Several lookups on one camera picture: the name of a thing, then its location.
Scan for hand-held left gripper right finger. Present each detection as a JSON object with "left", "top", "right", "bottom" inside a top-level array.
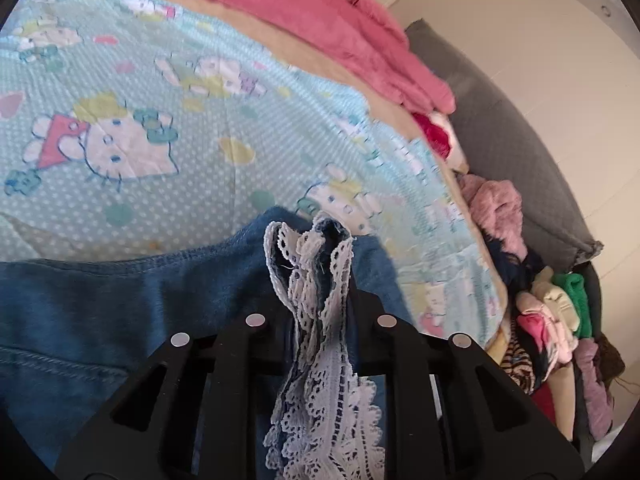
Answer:
[{"left": 349, "top": 279, "right": 587, "bottom": 480}]

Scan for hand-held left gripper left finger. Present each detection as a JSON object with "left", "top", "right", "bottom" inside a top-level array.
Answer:
[{"left": 54, "top": 290, "right": 295, "bottom": 480}]

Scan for pile of mixed colourful clothes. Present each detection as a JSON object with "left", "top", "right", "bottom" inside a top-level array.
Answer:
[{"left": 480, "top": 237, "right": 626, "bottom": 453}]

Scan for red cloth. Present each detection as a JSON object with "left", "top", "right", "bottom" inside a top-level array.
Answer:
[{"left": 412, "top": 110, "right": 468, "bottom": 171}]

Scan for cartoon cat printed bedsheet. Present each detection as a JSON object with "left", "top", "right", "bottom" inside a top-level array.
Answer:
[{"left": 0, "top": 0, "right": 503, "bottom": 348}]

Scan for grey padded headboard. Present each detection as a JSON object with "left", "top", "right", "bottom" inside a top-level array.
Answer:
[{"left": 404, "top": 17, "right": 603, "bottom": 266}]

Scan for pink duvet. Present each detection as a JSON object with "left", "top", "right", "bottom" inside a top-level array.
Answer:
[{"left": 57, "top": 0, "right": 457, "bottom": 116}]

